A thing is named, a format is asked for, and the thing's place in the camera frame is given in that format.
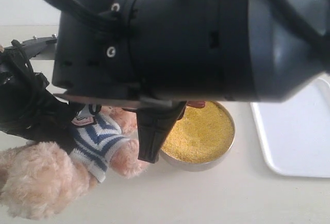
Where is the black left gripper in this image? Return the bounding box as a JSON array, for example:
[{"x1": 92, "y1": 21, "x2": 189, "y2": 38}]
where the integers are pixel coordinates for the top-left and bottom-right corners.
[{"x1": 1, "y1": 49, "x2": 77, "y2": 154}]

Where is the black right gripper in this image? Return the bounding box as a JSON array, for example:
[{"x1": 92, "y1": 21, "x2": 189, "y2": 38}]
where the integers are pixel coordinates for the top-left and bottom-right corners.
[{"x1": 52, "y1": 0, "x2": 250, "y2": 108}]

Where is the red-brown wooden spoon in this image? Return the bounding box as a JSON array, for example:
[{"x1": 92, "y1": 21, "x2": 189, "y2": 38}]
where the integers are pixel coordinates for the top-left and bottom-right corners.
[{"x1": 186, "y1": 101, "x2": 206, "y2": 109}]

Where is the tan teddy bear striped sweater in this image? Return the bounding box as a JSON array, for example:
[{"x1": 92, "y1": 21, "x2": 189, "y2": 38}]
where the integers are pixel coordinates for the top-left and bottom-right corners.
[{"x1": 1, "y1": 107, "x2": 148, "y2": 220}]

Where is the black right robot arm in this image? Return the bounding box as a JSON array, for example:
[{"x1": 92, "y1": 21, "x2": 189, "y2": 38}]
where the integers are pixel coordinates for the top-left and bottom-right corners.
[{"x1": 52, "y1": 0, "x2": 329, "y2": 163}]

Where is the yellow millet grain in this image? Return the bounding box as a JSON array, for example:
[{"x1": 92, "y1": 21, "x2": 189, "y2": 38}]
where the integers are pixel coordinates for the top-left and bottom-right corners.
[{"x1": 160, "y1": 100, "x2": 235, "y2": 162}]

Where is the stainless steel bowl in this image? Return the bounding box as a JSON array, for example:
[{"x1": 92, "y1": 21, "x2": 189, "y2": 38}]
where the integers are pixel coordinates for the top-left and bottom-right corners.
[{"x1": 159, "y1": 100, "x2": 236, "y2": 172}]

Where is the white rectangular tray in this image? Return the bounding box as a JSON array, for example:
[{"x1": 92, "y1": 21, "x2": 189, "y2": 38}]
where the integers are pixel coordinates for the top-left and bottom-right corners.
[{"x1": 251, "y1": 78, "x2": 329, "y2": 178}]

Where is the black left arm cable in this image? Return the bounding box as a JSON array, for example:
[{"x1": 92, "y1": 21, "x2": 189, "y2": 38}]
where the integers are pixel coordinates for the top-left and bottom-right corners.
[{"x1": 11, "y1": 38, "x2": 52, "y2": 122}]

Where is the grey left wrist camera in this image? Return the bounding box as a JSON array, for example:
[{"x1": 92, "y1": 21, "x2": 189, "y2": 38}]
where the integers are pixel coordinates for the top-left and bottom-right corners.
[{"x1": 2, "y1": 33, "x2": 59, "y2": 61}]

